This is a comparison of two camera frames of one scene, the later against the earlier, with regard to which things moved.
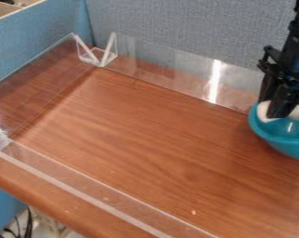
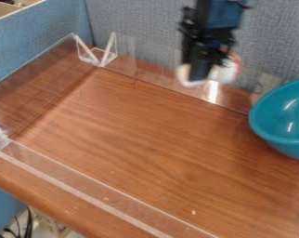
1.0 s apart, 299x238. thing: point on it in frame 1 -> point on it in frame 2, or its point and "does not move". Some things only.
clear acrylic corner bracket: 96,56 does not move
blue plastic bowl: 283,135 does not move
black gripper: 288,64 -> 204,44
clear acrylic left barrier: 24,94 does not move
